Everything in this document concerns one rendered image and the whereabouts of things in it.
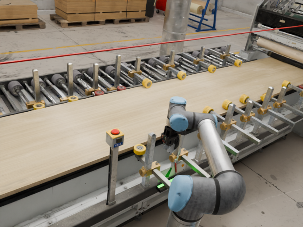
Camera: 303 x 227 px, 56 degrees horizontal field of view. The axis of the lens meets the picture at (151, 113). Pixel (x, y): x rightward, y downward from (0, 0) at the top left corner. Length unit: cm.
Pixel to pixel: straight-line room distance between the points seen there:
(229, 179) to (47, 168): 111
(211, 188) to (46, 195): 113
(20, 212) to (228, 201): 124
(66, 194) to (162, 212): 111
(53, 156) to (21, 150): 20
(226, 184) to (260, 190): 234
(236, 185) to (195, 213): 16
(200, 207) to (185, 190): 7
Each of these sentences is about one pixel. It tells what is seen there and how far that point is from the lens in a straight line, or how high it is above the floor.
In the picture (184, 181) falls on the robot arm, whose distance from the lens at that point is 93.
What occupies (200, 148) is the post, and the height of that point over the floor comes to 84.
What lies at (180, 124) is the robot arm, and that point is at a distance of 142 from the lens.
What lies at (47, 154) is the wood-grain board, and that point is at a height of 90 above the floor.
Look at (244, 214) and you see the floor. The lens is 298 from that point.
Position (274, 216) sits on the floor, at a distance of 310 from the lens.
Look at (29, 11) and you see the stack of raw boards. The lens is 737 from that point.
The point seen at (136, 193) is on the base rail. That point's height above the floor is 70.
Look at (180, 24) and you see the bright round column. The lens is 579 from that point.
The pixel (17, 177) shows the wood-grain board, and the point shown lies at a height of 90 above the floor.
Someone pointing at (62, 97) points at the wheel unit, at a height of 85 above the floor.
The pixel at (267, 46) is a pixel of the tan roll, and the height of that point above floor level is 104.
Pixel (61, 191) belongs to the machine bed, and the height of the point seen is 74.
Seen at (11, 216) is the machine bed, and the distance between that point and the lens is 184.
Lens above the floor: 208
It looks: 31 degrees down
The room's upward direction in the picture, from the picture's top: 8 degrees clockwise
